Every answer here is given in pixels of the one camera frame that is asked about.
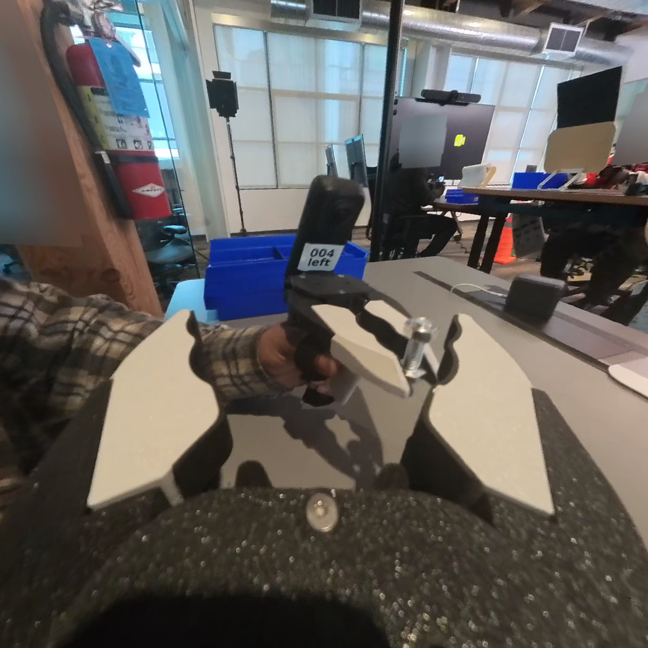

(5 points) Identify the blue paper tag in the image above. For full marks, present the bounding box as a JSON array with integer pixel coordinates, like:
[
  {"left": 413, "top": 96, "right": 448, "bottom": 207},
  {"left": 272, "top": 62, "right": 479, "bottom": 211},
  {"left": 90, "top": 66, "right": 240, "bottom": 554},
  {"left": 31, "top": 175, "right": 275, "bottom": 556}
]
[{"left": 88, "top": 36, "right": 150, "bottom": 118}]

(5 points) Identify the white cable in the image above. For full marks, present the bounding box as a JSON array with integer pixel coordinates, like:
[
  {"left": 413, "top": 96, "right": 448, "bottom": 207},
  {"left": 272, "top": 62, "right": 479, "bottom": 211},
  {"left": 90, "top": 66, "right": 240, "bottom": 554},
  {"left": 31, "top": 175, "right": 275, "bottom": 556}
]
[{"left": 452, "top": 283, "right": 509, "bottom": 298}]

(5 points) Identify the person's left forearm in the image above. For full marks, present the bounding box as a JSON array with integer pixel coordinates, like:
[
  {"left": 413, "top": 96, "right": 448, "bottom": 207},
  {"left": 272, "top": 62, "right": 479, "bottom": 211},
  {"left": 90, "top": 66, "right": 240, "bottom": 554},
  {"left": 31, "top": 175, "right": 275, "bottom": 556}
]
[{"left": 0, "top": 277, "right": 276, "bottom": 477}]

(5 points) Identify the black light panel on stand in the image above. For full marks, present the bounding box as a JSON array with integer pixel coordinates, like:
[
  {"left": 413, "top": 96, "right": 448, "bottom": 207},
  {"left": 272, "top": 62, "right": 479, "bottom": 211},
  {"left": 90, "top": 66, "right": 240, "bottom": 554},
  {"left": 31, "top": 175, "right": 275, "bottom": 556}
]
[{"left": 205, "top": 71, "right": 250, "bottom": 238}]

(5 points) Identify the blue plastic bin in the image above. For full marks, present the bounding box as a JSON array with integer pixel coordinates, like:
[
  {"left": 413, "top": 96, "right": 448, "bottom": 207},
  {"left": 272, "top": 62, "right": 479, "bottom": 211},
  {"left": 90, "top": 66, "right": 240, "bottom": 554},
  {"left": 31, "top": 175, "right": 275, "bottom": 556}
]
[{"left": 205, "top": 234, "right": 370, "bottom": 321}]

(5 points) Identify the person's left hand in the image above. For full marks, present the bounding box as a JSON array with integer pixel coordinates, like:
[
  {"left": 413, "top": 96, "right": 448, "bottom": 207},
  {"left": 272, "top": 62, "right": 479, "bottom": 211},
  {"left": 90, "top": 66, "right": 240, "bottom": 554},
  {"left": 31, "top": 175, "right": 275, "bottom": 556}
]
[{"left": 257, "top": 323, "right": 338, "bottom": 393}]

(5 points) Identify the black partition panel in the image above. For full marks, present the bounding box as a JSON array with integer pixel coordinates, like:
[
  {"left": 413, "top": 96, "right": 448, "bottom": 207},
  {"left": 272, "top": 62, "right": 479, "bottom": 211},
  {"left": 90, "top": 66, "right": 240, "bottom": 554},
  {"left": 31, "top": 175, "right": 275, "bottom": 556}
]
[{"left": 557, "top": 66, "right": 623, "bottom": 130}]

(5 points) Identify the white box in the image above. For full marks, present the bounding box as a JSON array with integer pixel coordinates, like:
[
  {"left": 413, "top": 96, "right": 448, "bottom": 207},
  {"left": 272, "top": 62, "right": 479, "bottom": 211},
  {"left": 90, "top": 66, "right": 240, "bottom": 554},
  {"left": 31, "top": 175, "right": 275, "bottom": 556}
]
[{"left": 463, "top": 163, "right": 499, "bottom": 189}]

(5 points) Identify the silver bolt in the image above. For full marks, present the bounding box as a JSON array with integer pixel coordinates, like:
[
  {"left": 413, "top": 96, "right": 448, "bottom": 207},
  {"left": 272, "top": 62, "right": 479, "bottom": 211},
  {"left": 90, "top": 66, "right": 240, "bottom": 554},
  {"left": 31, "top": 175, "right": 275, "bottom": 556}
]
[{"left": 402, "top": 331, "right": 431, "bottom": 379}]

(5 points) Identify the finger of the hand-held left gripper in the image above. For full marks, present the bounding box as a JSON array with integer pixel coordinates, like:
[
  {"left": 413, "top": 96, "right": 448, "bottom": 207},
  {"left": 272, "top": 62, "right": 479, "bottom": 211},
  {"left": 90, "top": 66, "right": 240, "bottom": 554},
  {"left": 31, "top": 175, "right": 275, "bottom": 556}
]
[
  {"left": 362, "top": 299, "right": 440, "bottom": 383},
  {"left": 310, "top": 303, "right": 412, "bottom": 398}
]

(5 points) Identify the red fire extinguisher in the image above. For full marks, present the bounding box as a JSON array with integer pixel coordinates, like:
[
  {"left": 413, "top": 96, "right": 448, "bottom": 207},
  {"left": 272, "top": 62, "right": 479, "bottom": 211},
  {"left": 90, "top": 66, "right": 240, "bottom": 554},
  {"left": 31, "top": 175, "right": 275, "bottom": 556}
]
[{"left": 43, "top": 5, "right": 173, "bottom": 221}]

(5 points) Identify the wooden desk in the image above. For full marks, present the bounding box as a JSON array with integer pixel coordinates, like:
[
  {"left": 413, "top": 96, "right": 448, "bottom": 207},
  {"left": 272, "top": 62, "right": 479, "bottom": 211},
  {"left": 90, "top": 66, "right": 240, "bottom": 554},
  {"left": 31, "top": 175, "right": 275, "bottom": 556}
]
[{"left": 462, "top": 185, "right": 648, "bottom": 274}]

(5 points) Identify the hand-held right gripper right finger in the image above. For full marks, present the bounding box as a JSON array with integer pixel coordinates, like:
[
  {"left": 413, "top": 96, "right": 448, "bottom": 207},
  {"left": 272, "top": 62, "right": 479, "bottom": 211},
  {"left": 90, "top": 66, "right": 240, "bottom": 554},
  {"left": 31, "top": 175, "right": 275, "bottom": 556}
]
[{"left": 400, "top": 313, "right": 556, "bottom": 517}]

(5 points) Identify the beige panel on clear stand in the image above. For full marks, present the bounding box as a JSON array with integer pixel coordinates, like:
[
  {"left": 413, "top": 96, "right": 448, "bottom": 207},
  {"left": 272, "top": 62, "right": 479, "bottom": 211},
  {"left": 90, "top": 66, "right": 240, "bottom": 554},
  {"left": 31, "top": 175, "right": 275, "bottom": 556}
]
[{"left": 537, "top": 121, "right": 617, "bottom": 192}]

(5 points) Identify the silver ventilation duct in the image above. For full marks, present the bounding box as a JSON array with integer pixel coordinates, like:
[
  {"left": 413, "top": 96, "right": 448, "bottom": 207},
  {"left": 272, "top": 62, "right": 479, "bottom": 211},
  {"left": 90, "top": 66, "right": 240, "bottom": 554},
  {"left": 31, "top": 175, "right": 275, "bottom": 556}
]
[{"left": 271, "top": 0, "right": 633, "bottom": 64}]

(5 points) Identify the black camera bar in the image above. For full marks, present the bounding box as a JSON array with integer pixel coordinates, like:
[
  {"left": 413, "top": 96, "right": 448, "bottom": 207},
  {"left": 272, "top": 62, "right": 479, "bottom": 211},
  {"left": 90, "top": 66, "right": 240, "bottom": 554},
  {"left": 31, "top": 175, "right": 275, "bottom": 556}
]
[{"left": 421, "top": 89, "right": 482, "bottom": 106}]

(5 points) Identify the black office chair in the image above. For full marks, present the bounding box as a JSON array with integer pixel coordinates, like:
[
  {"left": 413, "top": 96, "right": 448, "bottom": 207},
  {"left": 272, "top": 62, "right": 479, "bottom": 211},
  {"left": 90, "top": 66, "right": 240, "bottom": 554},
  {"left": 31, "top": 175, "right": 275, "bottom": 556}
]
[{"left": 147, "top": 223, "right": 195, "bottom": 284}]

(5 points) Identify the orange traffic cone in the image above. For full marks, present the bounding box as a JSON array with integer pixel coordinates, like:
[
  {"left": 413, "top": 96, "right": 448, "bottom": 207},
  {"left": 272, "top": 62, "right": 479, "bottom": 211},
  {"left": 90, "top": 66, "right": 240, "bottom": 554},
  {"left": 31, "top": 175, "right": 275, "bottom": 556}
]
[{"left": 493, "top": 213, "right": 517, "bottom": 265}]

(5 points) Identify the black vertical pole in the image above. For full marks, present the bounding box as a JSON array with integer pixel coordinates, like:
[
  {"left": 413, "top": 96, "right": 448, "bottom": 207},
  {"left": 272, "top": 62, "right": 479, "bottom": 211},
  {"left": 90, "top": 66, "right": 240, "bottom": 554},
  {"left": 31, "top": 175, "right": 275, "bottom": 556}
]
[{"left": 370, "top": 0, "right": 405, "bottom": 261}]

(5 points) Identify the wooden post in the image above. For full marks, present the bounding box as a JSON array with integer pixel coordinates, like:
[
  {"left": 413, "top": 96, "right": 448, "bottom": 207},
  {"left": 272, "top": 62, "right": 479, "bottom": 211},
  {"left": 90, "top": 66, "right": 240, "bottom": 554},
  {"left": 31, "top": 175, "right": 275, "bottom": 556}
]
[{"left": 15, "top": 0, "right": 165, "bottom": 317}]

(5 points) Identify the large black screen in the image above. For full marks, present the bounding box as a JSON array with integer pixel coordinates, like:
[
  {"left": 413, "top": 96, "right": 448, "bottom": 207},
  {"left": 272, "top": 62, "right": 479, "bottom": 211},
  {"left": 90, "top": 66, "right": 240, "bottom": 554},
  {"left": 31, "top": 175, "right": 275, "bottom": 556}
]
[{"left": 387, "top": 97, "right": 496, "bottom": 180}]

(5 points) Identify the black charger block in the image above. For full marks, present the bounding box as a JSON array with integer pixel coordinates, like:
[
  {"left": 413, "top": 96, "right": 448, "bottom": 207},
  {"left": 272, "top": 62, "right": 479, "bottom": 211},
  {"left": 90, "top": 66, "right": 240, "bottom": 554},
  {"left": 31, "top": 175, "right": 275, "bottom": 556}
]
[{"left": 505, "top": 275, "right": 567, "bottom": 321}]

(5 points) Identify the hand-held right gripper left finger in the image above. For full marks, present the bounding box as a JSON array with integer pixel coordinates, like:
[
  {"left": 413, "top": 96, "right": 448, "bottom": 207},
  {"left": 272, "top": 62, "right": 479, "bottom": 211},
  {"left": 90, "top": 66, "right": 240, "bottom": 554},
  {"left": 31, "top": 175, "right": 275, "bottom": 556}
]
[{"left": 87, "top": 310, "right": 234, "bottom": 509}]

